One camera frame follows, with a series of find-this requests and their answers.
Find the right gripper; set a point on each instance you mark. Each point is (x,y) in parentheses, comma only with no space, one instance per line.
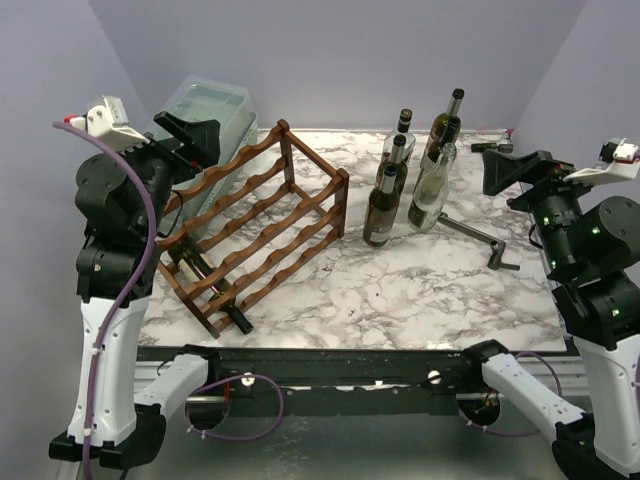
(542,183)

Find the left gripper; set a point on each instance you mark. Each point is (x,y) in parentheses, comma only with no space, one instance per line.
(201,139)

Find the clear glass wine bottle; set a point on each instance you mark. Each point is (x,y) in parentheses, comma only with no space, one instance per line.
(431,192)

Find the dark wine bottle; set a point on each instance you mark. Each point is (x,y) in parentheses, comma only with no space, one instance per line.
(382,208)
(394,156)

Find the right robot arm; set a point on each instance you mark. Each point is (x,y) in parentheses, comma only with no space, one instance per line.
(588,253)

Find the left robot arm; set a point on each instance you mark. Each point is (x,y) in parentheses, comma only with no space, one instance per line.
(122,192)

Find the dark bottle white label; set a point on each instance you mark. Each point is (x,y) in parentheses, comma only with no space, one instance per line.
(450,134)

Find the tall green wine bottle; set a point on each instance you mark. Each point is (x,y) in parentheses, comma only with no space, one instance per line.
(440,122)

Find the brown wooden wine rack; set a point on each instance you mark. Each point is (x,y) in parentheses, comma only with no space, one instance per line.
(210,305)

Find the small black T fitting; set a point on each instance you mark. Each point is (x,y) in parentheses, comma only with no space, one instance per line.
(500,147)

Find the grey metal L bar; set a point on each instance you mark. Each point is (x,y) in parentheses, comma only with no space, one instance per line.
(497,246)

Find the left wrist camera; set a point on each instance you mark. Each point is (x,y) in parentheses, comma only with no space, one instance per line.
(107,121)

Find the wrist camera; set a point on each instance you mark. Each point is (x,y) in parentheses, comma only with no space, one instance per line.
(107,121)
(618,162)

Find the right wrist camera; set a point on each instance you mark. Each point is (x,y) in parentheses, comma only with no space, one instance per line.
(618,162)

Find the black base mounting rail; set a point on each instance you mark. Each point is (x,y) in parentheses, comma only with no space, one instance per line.
(343,382)

